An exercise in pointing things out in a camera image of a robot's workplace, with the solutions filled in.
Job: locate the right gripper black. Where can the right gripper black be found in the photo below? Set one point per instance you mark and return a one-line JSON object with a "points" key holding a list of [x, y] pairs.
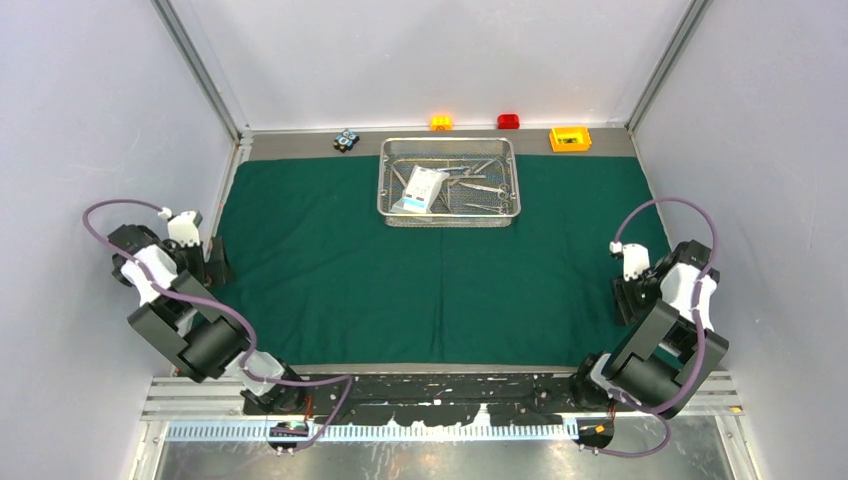
{"points": [[627, 311]]}

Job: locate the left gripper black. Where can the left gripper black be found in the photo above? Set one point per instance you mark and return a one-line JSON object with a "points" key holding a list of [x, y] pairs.
{"points": [[216, 272]]}

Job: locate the green surgical cloth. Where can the green surgical cloth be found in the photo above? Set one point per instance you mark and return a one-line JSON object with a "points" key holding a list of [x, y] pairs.
{"points": [[323, 279]]}

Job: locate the metal mesh tray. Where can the metal mesh tray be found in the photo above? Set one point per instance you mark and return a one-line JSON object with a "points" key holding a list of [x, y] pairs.
{"points": [[485, 161]]}

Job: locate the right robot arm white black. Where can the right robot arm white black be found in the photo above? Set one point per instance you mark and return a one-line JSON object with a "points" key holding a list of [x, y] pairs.
{"points": [[672, 346]]}

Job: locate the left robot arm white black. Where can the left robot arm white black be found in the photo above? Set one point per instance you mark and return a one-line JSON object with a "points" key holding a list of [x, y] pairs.
{"points": [[200, 341]]}

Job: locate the surgical forceps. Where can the surgical forceps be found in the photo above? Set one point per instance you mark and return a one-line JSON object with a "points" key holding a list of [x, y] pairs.
{"points": [[502, 209]]}

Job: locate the surgical scissors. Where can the surgical scissors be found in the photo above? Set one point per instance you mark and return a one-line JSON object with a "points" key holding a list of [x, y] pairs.
{"points": [[501, 192]]}

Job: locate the yellow toy block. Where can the yellow toy block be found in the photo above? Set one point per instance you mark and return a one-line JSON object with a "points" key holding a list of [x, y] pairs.
{"points": [[570, 139]]}

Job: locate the small blue black toy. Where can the small blue black toy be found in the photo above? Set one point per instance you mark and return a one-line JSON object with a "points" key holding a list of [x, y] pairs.
{"points": [[345, 141]]}

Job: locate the red toy brick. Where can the red toy brick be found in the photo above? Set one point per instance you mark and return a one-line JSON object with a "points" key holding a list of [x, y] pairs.
{"points": [[508, 121]]}

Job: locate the white paper packet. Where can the white paper packet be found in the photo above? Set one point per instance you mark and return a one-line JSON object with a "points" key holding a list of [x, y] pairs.
{"points": [[422, 188]]}

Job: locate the orange toy brick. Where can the orange toy brick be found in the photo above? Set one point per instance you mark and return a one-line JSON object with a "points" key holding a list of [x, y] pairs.
{"points": [[441, 123]]}

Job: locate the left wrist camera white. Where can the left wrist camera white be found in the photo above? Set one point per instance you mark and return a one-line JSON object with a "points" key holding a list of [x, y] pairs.
{"points": [[183, 228]]}

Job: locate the aluminium frame rail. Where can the aluminium frame rail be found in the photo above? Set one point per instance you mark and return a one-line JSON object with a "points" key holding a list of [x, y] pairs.
{"points": [[178, 398]]}

